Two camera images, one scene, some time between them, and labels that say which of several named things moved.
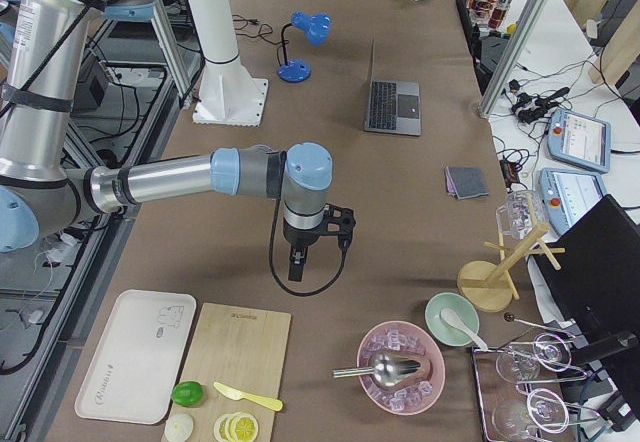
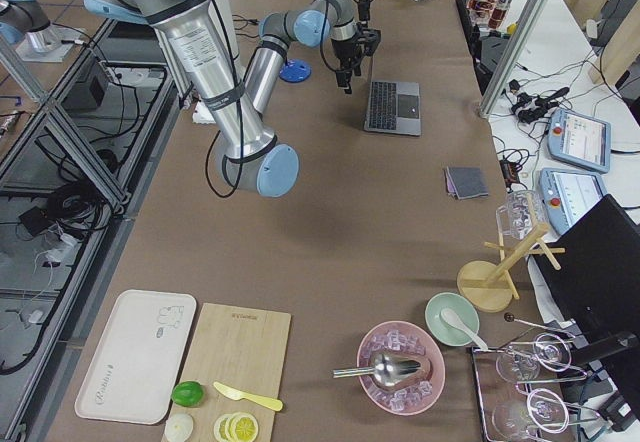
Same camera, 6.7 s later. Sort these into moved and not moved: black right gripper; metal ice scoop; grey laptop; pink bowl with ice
Moved: black right gripper
Not moved: pink bowl with ice; grey laptop; metal ice scoop
